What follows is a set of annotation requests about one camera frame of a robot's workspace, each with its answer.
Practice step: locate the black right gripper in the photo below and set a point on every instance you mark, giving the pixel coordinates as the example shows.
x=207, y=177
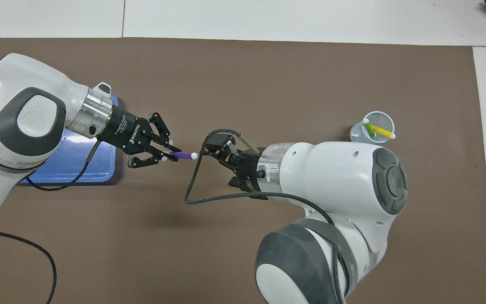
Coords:
x=249, y=169

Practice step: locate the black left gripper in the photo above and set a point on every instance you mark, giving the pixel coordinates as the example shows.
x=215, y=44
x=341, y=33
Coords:
x=127, y=128

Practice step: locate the purple pen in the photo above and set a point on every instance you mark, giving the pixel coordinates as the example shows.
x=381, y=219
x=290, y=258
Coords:
x=184, y=156

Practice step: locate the green pen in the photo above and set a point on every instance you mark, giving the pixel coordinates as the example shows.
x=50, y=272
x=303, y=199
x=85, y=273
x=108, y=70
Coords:
x=368, y=127

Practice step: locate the yellow pen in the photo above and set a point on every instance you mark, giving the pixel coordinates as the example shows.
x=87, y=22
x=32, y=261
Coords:
x=384, y=132

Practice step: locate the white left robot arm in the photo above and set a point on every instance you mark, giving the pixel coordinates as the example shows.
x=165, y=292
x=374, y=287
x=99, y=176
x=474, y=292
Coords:
x=23, y=76

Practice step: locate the blue plastic tray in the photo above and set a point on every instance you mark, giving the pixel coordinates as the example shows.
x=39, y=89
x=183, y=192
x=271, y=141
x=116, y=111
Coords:
x=70, y=164

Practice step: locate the brown table mat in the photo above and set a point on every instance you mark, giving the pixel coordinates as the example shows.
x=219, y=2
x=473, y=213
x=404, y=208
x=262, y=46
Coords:
x=226, y=63

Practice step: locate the translucent plastic cup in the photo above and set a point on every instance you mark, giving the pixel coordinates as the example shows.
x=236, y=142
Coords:
x=359, y=135

